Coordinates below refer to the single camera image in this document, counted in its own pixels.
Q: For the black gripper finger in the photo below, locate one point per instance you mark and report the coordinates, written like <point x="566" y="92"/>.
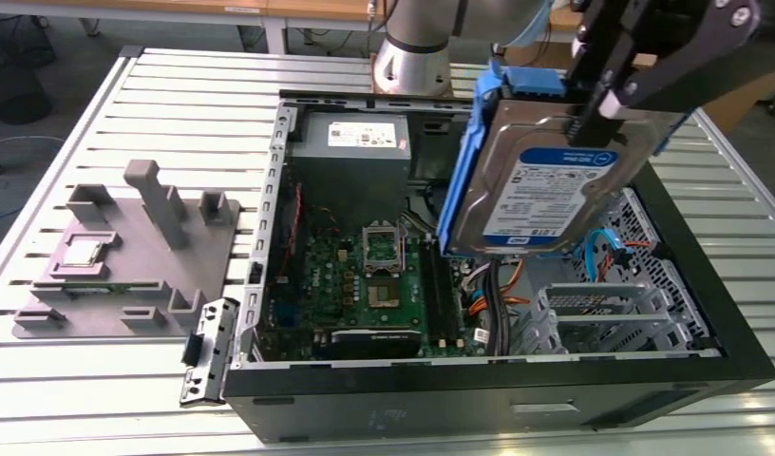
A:
<point x="679" y="57"/>

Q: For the wooden desk white frame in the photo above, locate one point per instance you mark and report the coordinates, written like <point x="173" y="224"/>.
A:
<point x="172" y="5"/>
<point x="559" y="28"/>

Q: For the black PC case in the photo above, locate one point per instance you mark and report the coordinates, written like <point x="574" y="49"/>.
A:
<point x="426" y="408"/>

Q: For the black graphics card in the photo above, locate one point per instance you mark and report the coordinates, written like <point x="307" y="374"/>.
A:
<point x="375" y="344"/>

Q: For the grey parts rack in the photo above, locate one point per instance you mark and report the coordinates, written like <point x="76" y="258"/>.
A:
<point x="153" y="275"/>

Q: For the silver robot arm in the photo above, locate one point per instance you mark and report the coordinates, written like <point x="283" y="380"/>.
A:
<point x="407" y="62"/>

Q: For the metal disk bay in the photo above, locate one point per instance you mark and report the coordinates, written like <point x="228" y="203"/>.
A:
<point x="606" y="317"/>

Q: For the hard disk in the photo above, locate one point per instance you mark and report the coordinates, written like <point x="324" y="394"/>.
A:
<point x="539" y="190"/>

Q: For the green RAM stick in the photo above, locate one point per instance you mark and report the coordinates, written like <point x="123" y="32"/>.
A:
<point x="96" y="287"/>

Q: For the silver CPU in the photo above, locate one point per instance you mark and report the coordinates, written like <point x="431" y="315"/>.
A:
<point x="83" y="252"/>

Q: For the brown wooden cabinet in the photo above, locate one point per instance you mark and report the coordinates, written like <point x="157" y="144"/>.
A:
<point x="761" y="95"/>

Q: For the grey power supply unit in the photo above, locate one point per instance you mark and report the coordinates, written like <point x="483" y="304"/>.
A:
<point x="350" y="176"/>

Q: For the black RAM slot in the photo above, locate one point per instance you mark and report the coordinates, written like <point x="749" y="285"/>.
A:
<point x="451" y="304"/>
<point x="432" y="294"/>

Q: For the grey expansion card bracket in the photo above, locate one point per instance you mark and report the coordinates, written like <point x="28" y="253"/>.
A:
<point x="217" y="342"/>

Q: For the CPU socket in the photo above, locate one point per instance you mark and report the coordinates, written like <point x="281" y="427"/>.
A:
<point x="386" y="293"/>

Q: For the green motherboard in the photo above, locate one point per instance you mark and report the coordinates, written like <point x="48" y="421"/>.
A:
<point x="394" y="316"/>

